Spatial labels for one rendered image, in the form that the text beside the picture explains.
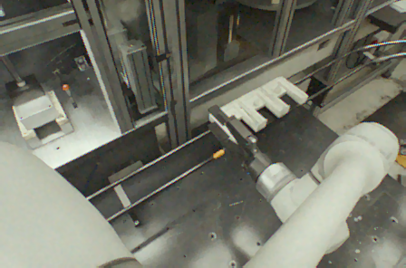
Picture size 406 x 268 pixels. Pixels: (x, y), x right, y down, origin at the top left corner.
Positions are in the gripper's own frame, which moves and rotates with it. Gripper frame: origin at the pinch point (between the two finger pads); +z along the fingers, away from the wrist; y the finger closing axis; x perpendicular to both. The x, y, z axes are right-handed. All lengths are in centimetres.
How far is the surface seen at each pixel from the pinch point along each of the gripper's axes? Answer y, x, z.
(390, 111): -100, -173, -5
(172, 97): -5.7, 2.7, 21.2
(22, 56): 1, 39, 64
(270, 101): -13.5, -29.6, 5.6
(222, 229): -33.7, 8.7, -16.6
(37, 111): 1, 41, 33
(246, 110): -13.2, -19.1, 6.9
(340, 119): -101, -135, 14
